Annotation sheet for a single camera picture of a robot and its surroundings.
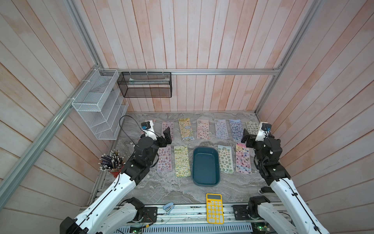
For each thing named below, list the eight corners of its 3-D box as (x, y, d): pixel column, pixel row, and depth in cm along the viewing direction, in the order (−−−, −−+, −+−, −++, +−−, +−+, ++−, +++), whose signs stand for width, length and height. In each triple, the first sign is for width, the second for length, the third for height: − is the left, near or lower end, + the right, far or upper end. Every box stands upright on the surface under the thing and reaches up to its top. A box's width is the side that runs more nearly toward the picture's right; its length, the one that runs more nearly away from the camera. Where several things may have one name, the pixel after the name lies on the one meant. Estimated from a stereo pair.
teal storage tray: (192, 186, 85) (193, 183, 80) (191, 150, 100) (191, 146, 95) (222, 186, 85) (224, 183, 80) (216, 150, 100) (217, 146, 95)
